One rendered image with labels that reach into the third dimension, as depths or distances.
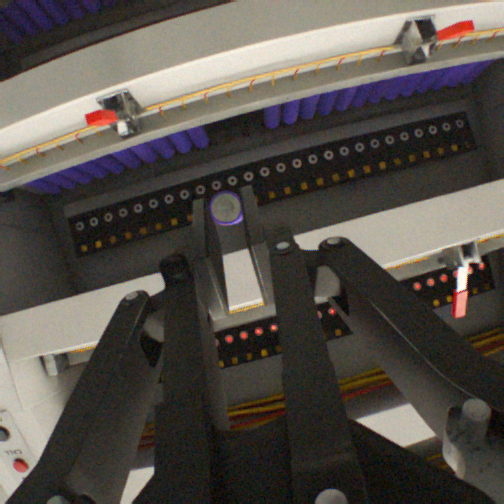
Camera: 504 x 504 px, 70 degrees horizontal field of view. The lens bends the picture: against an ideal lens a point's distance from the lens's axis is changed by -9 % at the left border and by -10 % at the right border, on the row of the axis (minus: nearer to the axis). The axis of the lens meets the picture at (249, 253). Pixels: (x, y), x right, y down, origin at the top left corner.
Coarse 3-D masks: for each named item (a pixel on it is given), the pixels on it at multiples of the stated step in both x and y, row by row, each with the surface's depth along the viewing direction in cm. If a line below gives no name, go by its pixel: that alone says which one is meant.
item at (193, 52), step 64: (256, 0) 29; (320, 0) 29; (384, 0) 29; (448, 0) 28; (64, 64) 30; (128, 64) 29; (192, 64) 29; (256, 64) 32; (0, 128) 30; (64, 128) 33; (384, 128) 47; (0, 192) 37; (128, 192) 48
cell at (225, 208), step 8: (224, 192) 21; (232, 192) 21; (216, 200) 21; (224, 200) 21; (232, 200) 21; (216, 208) 21; (224, 208) 21; (232, 208) 21; (240, 208) 21; (216, 216) 21; (224, 216) 21; (232, 216) 21; (240, 216) 21; (224, 224) 21
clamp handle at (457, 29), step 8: (456, 24) 24; (464, 24) 24; (472, 24) 24; (440, 32) 27; (448, 32) 26; (456, 32) 25; (464, 32) 24; (424, 40) 29; (432, 40) 28; (440, 40) 27; (424, 48) 30; (424, 56) 31
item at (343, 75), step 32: (480, 32) 32; (320, 64) 33; (352, 64) 34; (384, 64) 34; (416, 64) 34; (448, 64) 35; (192, 96) 33; (224, 96) 35; (256, 96) 34; (288, 96) 35; (96, 128) 33; (160, 128) 35; (32, 160) 35; (64, 160) 35
